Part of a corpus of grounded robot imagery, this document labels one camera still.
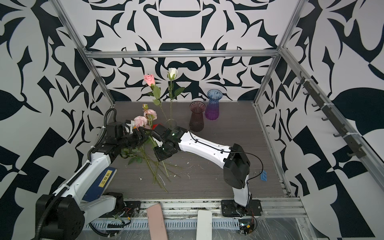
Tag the dark red glass vase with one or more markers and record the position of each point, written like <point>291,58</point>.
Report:
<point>197,119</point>

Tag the white flat paddle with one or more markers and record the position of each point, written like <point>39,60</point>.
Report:
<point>204,225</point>

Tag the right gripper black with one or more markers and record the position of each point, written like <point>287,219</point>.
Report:
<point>162,157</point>

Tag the blue purple glass vase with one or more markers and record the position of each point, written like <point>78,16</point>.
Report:
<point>212,111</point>

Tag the clear glass vase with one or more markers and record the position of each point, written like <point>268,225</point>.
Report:
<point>171,124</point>

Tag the blue book yellow label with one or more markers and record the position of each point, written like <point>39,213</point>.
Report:
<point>99,186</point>

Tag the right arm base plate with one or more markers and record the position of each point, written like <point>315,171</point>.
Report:
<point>231,210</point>

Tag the small circuit board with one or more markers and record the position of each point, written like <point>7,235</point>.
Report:
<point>247,226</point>

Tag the pink rose single stem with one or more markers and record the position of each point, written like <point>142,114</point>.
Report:
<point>156,92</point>

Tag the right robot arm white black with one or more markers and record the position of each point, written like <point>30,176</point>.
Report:
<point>233,160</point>

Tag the white rose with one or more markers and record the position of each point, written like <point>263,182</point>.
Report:
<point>173,93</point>

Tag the aluminium frame rail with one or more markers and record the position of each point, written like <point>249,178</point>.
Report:
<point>180,54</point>

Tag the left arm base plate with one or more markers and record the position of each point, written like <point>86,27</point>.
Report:
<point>129,209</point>

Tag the pink flat paddle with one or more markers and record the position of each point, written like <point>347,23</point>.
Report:
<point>156,223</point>

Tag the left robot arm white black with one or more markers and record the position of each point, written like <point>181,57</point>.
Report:
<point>63,214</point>

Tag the small blue object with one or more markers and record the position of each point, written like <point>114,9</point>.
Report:
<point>263,176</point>

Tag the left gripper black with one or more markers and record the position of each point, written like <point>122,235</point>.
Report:
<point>140,138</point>

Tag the pink spray roses stem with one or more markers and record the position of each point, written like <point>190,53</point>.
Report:
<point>139,154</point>

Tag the wall hook rack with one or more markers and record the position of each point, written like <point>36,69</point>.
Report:
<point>333,115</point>

